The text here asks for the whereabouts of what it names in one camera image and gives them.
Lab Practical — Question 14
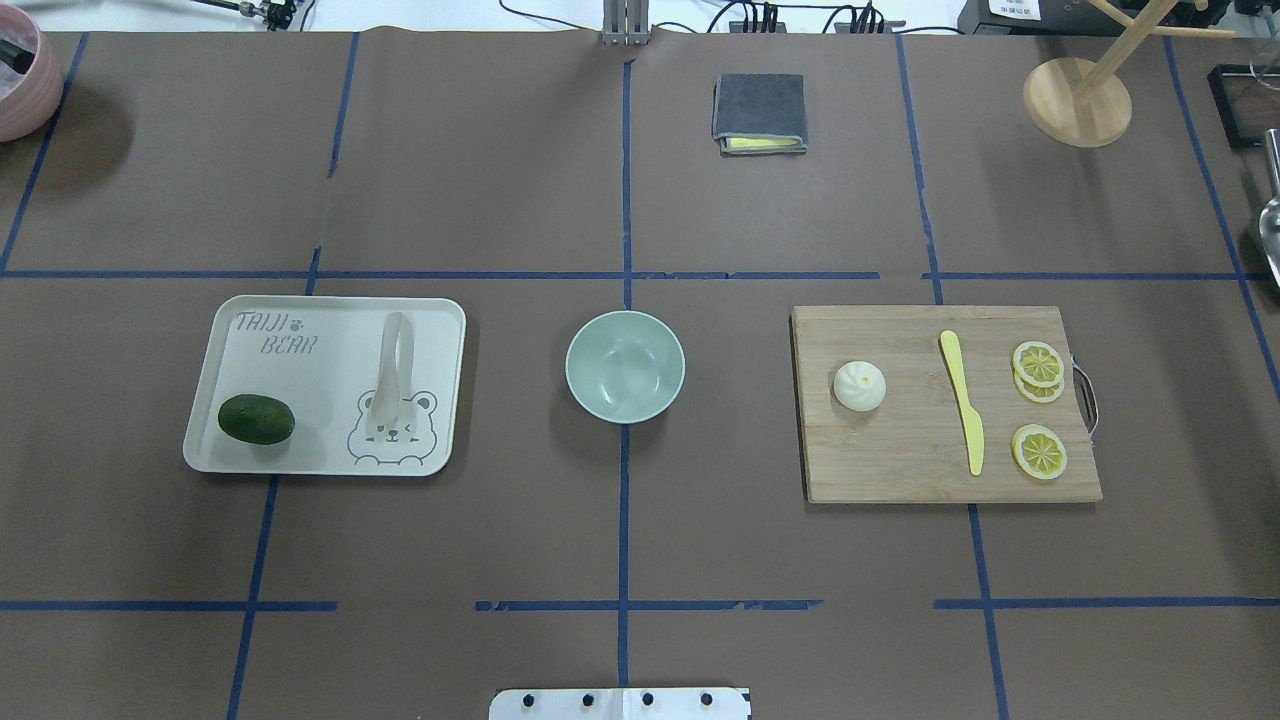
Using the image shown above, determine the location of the dark green avocado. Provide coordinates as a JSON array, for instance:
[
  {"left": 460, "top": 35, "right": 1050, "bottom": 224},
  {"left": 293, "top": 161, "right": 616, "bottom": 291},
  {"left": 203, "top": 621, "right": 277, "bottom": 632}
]
[{"left": 218, "top": 393, "right": 294, "bottom": 446}]

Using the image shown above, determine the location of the white bear serving tray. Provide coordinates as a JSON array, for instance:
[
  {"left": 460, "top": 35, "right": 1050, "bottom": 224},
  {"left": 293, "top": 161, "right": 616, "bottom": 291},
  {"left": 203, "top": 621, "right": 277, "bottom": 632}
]
[{"left": 183, "top": 295, "right": 467, "bottom": 477}]

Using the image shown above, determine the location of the upper lemon slice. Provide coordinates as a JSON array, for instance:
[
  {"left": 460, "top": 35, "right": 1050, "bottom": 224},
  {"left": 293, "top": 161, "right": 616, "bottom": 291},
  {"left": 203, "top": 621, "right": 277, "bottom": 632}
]
[{"left": 1011, "top": 340, "right": 1066, "bottom": 388}]

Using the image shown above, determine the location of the yellow plastic knife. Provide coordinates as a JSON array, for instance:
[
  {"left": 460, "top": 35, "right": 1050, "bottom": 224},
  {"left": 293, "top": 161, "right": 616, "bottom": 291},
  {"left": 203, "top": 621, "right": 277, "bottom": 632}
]
[{"left": 940, "top": 329, "right": 986, "bottom": 477}]

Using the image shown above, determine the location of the grey and yellow cloth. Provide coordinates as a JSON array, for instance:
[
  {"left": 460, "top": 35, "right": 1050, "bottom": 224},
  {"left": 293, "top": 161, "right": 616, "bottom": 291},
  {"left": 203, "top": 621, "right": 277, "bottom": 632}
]
[{"left": 710, "top": 74, "right": 809, "bottom": 156}]

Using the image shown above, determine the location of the hidden lemon slice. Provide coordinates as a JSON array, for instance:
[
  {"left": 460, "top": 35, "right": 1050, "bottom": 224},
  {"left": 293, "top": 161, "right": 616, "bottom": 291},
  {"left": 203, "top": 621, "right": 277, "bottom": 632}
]
[{"left": 1014, "top": 375, "right": 1065, "bottom": 404}]

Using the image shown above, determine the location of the white steamed bun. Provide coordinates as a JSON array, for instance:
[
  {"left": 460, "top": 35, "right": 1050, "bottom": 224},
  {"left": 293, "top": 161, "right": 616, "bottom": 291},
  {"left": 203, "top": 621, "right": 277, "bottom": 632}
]
[{"left": 832, "top": 360, "right": 887, "bottom": 413}]

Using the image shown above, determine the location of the metal scoop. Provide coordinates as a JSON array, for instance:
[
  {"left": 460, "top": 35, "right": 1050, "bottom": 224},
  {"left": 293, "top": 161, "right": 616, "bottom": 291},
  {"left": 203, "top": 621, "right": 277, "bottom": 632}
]
[{"left": 1258, "top": 128, "right": 1279, "bottom": 288}]

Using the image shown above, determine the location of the wooden cutting board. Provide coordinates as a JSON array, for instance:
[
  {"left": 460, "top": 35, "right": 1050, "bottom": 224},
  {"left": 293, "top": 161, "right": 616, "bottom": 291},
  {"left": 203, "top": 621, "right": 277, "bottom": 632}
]
[{"left": 791, "top": 305, "right": 1103, "bottom": 503}]

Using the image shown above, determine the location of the pink bowl with ice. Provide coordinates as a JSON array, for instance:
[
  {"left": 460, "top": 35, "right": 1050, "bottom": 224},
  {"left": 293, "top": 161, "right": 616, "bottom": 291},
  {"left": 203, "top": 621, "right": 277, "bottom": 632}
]
[{"left": 1, "top": 4, "right": 65, "bottom": 143}]

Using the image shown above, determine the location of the dark glass rack tray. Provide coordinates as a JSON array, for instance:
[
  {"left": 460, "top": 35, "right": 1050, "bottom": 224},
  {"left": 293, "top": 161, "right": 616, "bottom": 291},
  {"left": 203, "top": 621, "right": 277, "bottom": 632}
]
[{"left": 1207, "top": 64, "right": 1279, "bottom": 149}]

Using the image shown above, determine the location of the white ceramic spoon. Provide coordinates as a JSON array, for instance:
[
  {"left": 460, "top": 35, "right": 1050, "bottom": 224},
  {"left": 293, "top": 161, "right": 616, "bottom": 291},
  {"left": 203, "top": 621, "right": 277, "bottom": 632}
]
[{"left": 367, "top": 313, "right": 415, "bottom": 432}]

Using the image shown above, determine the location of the light green bowl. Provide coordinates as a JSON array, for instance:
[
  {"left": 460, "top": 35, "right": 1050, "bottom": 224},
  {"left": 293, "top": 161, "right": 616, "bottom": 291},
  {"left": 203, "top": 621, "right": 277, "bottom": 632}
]
[{"left": 564, "top": 310, "right": 686, "bottom": 424}]

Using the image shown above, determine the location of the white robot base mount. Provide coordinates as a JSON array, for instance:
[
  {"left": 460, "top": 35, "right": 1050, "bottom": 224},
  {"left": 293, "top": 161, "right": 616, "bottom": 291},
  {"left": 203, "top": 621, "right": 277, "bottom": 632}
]
[{"left": 488, "top": 687, "right": 753, "bottom": 719}]

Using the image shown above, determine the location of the lower lemon slice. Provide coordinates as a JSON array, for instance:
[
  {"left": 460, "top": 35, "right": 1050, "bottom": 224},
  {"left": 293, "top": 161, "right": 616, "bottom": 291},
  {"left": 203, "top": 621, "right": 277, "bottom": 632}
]
[{"left": 1010, "top": 424, "right": 1068, "bottom": 482}]

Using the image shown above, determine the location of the aluminium frame post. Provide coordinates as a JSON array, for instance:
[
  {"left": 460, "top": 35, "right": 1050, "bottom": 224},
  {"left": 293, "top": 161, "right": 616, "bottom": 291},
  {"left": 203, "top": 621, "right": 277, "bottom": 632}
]
[{"left": 602, "top": 0, "right": 652, "bottom": 47}]

